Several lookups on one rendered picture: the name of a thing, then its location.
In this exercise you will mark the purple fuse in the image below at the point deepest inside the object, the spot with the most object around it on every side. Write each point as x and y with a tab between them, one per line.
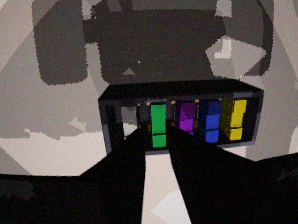
184	115

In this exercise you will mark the black fuse block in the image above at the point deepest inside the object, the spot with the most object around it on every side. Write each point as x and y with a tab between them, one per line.
226	112

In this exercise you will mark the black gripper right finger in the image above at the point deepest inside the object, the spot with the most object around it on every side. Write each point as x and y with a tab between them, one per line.
219	187

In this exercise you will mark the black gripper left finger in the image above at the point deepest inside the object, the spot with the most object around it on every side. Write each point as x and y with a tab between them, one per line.
111	192

